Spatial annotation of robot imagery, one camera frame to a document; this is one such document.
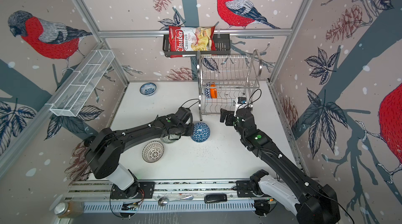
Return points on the blue floral white bowl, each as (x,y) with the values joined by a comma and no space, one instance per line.
(148,89)

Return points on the red patterned bowl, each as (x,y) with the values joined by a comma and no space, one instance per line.
(207,92)

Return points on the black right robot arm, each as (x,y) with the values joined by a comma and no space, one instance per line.
(310,202)

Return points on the brown white patterned bowl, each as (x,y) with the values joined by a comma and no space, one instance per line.
(153,152)

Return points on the glass jar with silver lid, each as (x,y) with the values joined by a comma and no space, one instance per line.
(70,209)

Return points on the black round knob bottle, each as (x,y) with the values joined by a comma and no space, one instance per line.
(88,141)

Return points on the black remote device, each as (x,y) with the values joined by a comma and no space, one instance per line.
(215,198)

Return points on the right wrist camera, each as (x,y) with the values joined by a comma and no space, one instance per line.
(240,102)

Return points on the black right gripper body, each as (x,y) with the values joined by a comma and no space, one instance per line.
(231,121)

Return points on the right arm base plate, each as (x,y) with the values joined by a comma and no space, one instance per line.
(247,188)

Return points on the white wire mesh basket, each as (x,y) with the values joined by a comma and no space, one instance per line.
(84,81)

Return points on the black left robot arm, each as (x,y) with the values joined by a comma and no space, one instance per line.
(104,151)

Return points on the blue triangle pattern bowl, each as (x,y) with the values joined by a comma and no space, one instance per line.
(201,132)

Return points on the orange plastic bowl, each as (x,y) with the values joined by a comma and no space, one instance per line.
(213,91)

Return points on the stainless steel dish rack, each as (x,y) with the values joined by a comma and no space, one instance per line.
(234,76)

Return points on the black wire shelf basket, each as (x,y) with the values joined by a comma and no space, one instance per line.
(221,42)

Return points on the red cassava chips bag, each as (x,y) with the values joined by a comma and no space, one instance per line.
(186,39)

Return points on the metal spoon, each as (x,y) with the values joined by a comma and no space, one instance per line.
(163,201)

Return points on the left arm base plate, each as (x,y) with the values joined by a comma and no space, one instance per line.
(147,190)

